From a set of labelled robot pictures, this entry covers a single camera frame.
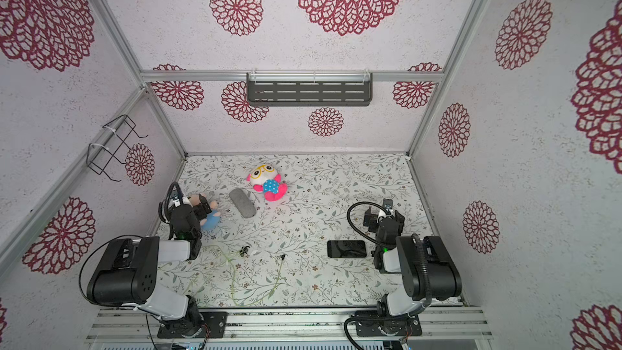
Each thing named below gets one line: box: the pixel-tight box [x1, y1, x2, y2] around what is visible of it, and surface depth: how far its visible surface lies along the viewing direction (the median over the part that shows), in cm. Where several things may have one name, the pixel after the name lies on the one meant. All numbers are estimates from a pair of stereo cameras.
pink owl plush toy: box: [246, 164, 288, 202], surface depth 105 cm
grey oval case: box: [229, 187, 257, 219], surface depth 102 cm
